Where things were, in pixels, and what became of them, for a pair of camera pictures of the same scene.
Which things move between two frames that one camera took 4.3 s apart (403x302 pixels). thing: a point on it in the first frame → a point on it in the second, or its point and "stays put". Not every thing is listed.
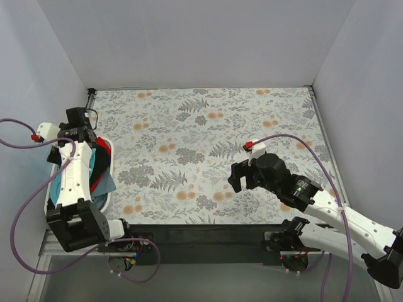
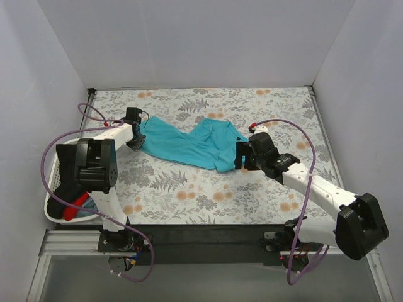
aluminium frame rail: x=50 y=246 stays put
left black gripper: x=53 y=154 → x=137 y=138
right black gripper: x=249 y=175 → x=240 y=155
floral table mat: x=177 y=151 stays put
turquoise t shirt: x=99 y=199 → x=211 y=145
